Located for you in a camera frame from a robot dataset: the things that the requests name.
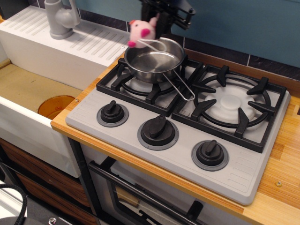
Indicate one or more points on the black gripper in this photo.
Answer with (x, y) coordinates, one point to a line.
(168, 13)

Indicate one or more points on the pink stuffed pig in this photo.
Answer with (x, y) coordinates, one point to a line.
(143, 34)

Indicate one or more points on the stainless steel pan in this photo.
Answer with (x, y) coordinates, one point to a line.
(161, 61)

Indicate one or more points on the black left stove knob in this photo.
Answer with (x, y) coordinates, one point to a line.
(112, 115)

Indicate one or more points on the black stove knob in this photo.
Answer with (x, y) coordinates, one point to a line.
(158, 134)
(210, 155)
(112, 115)

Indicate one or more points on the black middle stove knob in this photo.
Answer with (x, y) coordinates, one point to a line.
(158, 134)

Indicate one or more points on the black right stove knob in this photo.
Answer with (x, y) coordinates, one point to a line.
(210, 155)

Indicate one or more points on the grey toy stove top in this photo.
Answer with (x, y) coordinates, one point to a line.
(238, 181)

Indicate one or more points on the black left burner grate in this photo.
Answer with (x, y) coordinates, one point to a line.
(159, 98)

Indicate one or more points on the black burner grate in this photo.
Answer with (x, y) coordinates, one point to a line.
(243, 110)
(159, 98)

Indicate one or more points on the grey toy faucet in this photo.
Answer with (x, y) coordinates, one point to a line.
(61, 20)

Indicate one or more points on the black right burner grate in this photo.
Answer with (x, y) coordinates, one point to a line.
(243, 110)

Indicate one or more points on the white toy sink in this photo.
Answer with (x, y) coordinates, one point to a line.
(36, 67)

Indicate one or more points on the orange plastic plate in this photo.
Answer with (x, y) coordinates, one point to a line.
(53, 106)

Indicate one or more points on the wooden drawer cabinet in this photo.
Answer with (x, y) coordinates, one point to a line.
(49, 185)

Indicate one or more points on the oven door with black handle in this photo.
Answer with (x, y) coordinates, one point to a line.
(135, 198)

